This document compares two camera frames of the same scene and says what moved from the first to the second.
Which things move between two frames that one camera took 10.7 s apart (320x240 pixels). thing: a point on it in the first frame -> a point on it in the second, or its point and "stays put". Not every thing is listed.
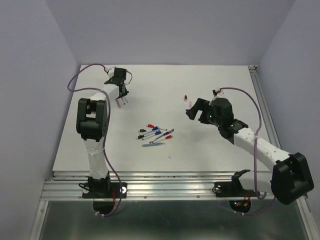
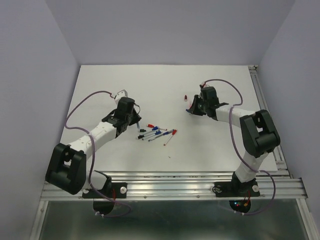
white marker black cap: (141, 136) stays put
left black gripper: (124, 94) -> (136, 117)
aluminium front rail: (146, 186) stays put
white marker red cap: (166, 137) -> (173, 132)
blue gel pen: (165, 133) stays put
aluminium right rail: (265, 105) stays put
